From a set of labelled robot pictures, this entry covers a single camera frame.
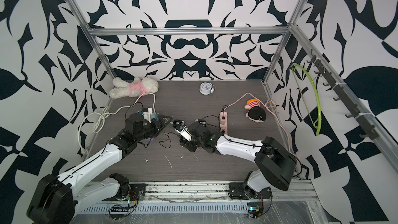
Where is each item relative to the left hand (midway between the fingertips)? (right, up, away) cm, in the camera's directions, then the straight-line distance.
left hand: (168, 119), depth 80 cm
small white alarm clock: (+21, +17, +31) cm, 41 cm away
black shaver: (+2, -4, +13) cm, 14 cm away
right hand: (+8, -9, +4) cm, 13 cm away
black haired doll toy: (+50, +1, +14) cm, 52 cm away
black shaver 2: (+17, -4, +17) cm, 24 cm away
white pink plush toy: (-24, +18, +24) cm, 39 cm away
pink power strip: (+30, -4, +14) cm, 34 cm away
